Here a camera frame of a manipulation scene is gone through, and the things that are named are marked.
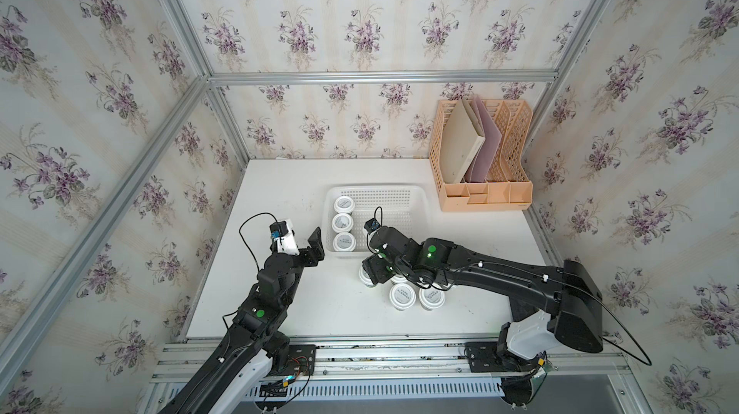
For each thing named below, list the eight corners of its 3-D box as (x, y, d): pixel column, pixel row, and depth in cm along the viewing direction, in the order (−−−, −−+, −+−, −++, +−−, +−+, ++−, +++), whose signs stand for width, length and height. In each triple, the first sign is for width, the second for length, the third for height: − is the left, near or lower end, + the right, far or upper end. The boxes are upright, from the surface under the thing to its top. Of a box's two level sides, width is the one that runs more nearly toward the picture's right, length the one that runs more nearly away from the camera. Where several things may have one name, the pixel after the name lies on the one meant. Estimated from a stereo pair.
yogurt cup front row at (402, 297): (389, 314, 83) (390, 305, 77) (388, 293, 87) (389, 283, 81) (413, 314, 83) (417, 305, 77) (411, 293, 87) (414, 283, 81)
